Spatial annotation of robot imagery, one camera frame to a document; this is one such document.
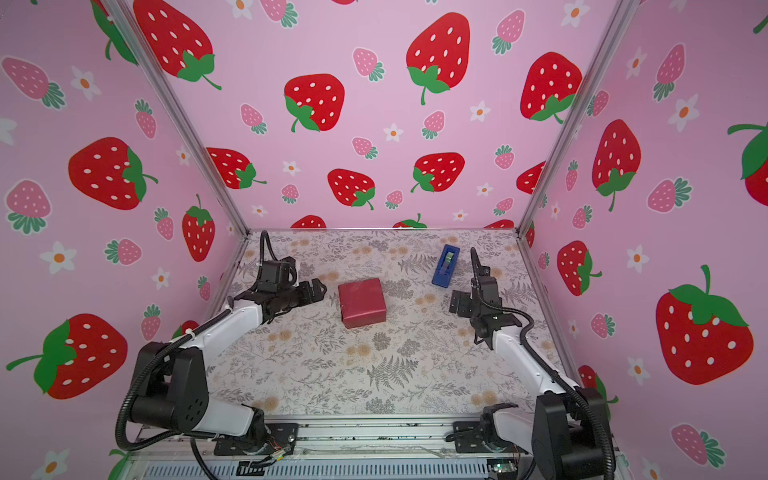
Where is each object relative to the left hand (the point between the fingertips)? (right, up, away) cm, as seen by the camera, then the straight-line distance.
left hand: (316, 290), depth 91 cm
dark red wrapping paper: (+14, -4, +1) cm, 15 cm away
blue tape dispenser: (+43, +7, +13) cm, 45 cm away
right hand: (+47, -2, -3) cm, 47 cm away
